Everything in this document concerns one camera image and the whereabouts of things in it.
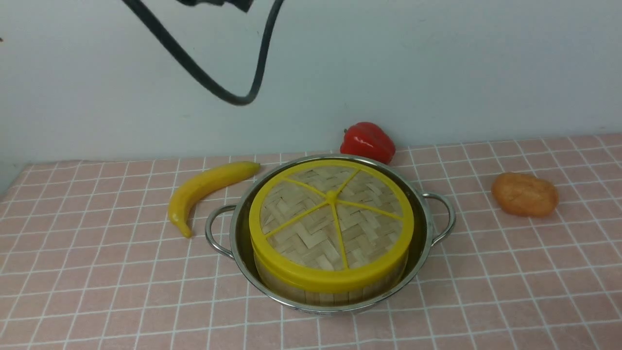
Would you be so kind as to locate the yellow bamboo steamer lid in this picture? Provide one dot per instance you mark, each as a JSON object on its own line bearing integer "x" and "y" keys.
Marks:
{"x": 331, "y": 226}

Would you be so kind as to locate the yellow bamboo steamer basket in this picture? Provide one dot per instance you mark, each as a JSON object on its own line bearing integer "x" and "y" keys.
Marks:
{"x": 353, "y": 295}

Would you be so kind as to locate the stainless steel pot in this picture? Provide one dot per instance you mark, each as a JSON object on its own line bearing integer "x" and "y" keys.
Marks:
{"x": 227, "y": 231}

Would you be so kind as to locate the red bell pepper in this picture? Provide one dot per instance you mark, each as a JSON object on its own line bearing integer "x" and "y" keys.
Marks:
{"x": 368, "y": 140}

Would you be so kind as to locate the yellow plastic banana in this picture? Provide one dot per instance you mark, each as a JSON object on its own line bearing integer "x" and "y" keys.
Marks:
{"x": 195, "y": 189}

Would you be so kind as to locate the orange potato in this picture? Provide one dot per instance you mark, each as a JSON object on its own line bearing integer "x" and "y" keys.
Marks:
{"x": 524, "y": 195}

